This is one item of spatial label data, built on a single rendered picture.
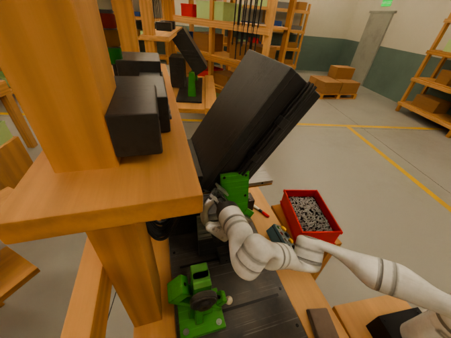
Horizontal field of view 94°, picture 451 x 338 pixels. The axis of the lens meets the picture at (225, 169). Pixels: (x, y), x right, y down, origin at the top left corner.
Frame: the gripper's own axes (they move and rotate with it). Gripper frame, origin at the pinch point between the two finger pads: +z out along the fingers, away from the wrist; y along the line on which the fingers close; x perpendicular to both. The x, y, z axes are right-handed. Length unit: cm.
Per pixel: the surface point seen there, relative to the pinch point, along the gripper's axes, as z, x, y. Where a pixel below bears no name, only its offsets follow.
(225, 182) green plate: 2.9, -5.0, -0.1
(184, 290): -23.9, 21.3, 1.0
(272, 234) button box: 5.4, -0.1, -39.4
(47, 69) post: -35, -6, 48
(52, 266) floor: 98, 152, 8
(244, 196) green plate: 2.9, -5.4, -11.1
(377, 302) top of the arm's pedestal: -26, -12, -74
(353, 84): 439, -392, -321
